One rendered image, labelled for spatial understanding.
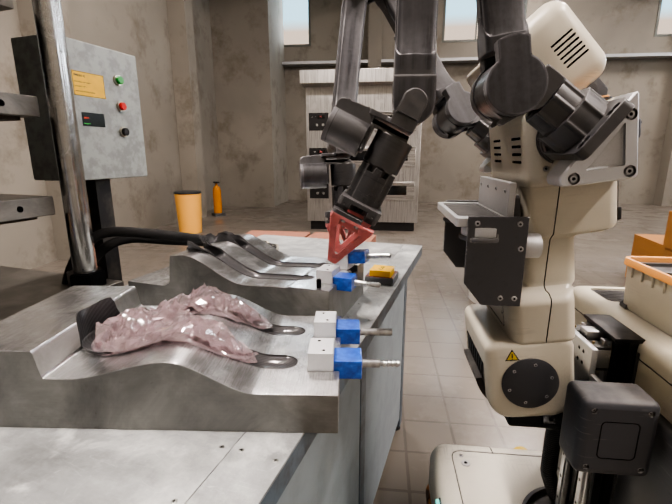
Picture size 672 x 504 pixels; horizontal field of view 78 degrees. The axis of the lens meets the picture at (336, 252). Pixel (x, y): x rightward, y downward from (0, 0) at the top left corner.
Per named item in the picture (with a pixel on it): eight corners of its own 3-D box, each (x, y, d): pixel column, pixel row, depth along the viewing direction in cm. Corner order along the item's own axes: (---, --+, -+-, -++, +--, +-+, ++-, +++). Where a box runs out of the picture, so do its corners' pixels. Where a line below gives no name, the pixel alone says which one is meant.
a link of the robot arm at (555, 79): (575, 86, 54) (558, 92, 59) (515, 36, 53) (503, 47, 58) (525, 144, 56) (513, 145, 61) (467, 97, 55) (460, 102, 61)
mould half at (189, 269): (363, 293, 106) (364, 242, 103) (329, 334, 82) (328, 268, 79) (199, 275, 122) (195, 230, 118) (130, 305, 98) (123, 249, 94)
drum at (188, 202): (184, 229, 642) (180, 190, 628) (208, 230, 639) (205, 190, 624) (172, 234, 603) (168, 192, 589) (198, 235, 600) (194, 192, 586)
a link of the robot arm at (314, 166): (350, 127, 90) (344, 140, 98) (298, 128, 88) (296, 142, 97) (355, 180, 89) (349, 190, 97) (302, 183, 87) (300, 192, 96)
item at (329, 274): (383, 294, 86) (383, 269, 85) (377, 302, 82) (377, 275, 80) (324, 287, 91) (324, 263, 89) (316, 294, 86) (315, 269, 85)
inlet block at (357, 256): (393, 265, 96) (392, 242, 95) (389, 269, 91) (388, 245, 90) (340, 265, 100) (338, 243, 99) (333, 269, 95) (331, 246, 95)
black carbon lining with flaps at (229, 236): (333, 271, 101) (333, 233, 98) (308, 291, 86) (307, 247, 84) (212, 260, 112) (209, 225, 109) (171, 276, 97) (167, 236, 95)
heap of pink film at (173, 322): (275, 320, 74) (274, 278, 72) (253, 371, 56) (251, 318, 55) (133, 318, 74) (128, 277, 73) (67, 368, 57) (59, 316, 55)
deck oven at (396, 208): (302, 232, 622) (299, 69, 569) (317, 218, 751) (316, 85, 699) (420, 235, 599) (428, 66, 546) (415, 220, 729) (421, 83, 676)
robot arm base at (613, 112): (637, 104, 51) (590, 113, 63) (588, 62, 50) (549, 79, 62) (585, 160, 53) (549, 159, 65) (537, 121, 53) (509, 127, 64)
